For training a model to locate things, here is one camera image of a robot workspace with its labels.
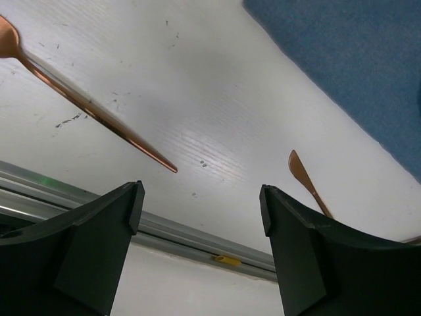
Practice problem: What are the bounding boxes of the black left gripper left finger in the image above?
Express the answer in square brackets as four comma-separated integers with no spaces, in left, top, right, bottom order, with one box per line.
[1,181,145,315]

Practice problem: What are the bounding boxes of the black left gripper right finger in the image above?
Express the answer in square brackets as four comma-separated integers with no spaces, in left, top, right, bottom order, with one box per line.
[259,185,420,315]

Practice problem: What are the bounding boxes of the blue cloth placemat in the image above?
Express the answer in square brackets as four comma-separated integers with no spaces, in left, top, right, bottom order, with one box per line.
[243,1,420,178]

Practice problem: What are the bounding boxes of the copper fork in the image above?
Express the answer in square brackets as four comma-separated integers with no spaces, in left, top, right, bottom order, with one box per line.
[1,16,178,173]

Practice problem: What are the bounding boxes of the copper spoon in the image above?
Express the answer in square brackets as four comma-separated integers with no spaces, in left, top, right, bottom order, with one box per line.
[403,236,421,245]

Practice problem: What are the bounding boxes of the copper knife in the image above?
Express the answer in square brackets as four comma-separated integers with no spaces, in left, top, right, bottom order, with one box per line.
[288,150,333,219]

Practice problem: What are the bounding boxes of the aluminium table edge rail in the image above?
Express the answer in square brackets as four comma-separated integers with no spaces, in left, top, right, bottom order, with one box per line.
[1,162,277,282]

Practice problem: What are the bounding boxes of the yellow clip on rail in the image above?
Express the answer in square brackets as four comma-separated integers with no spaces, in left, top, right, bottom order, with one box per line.
[214,255,241,267]

